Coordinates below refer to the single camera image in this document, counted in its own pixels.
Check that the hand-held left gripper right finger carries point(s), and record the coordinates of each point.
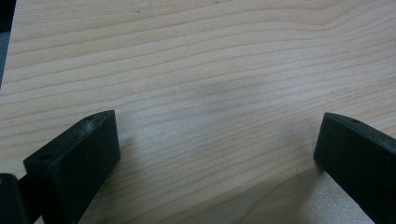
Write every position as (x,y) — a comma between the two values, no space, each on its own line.
(358,161)

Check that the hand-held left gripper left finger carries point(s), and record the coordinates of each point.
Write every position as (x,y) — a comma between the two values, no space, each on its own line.
(74,161)

